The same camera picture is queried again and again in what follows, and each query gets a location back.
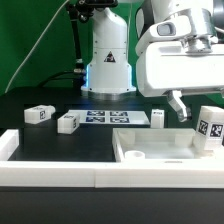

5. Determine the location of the white tag sheet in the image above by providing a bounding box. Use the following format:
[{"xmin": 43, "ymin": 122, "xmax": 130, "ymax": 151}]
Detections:
[{"xmin": 69, "ymin": 110, "xmax": 150, "ymax": 125}]

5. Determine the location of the white cable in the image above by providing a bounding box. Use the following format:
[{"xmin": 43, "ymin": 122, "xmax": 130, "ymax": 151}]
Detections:
[{"xmin": 3, "ymin": 0, "xmax": 72, "ymax": 95}]

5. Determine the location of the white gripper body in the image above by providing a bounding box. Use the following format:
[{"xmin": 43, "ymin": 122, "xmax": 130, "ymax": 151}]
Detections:
[{"xmin": 136, "ymin": 41, "xmax": 224, "ymax": 97}]

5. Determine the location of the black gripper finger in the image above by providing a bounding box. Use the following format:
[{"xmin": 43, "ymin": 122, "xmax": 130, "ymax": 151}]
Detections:
[{"xmin": 167, "ymin": 90, "xmax": 191, "ymax": 122}]

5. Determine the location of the white U-shaped fixture wall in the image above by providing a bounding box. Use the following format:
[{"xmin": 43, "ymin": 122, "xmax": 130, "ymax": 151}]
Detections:
[{"xmin": 0, "ymin": 129, "xmax": 224, "ymax": 189}]

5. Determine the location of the white square tabletop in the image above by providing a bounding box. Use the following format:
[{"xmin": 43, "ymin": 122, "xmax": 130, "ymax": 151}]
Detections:
[{"xmin": 112, "ymin": 128, "xmax": 224, "ymax": 163}]

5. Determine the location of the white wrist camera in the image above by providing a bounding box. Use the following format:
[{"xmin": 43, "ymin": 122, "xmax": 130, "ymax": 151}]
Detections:
[{"xmin": 135, "ymin": 15, "xmax": 192, "ymax": 55}]

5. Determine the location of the black cable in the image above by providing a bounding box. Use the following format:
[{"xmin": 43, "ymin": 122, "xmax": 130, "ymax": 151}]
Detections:
[{"xmin": 39, "ymin": 70, "xmax": 87, "ymax": 89}]

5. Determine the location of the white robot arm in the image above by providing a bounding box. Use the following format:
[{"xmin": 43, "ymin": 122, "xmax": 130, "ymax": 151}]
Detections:
[{"xmin": 81, "ymin": 0, "xmax": 224, "ymax": 122}]

